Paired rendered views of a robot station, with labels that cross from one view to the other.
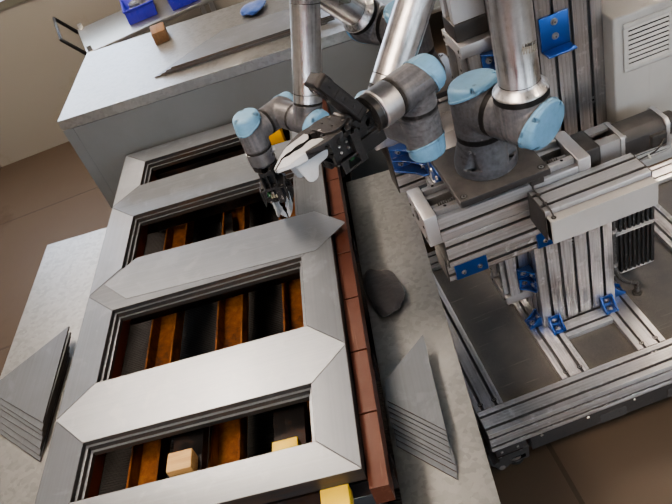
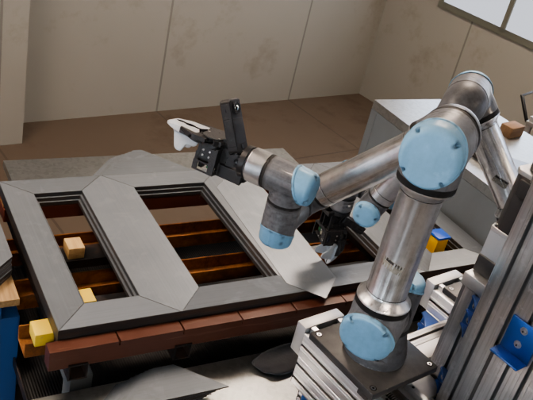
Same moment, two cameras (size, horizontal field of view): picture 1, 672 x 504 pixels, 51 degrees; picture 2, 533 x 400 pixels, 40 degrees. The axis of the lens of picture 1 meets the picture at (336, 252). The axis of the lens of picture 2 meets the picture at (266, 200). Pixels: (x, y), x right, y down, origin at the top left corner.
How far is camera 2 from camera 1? 1.22 m
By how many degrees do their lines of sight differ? 39
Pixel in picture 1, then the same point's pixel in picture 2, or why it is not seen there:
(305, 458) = (67, 299)
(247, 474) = (54, 271)
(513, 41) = (383, 246)
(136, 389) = (128, 206)
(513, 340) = not seen: outside the picture
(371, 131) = (233, 169)
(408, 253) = not seen: hidden behind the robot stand
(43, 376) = (148, 169)
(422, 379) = (178, 389)
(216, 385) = (134, 245)
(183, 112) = not seen: hidden behind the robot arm
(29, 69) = (511, 103)
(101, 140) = (381, 136)
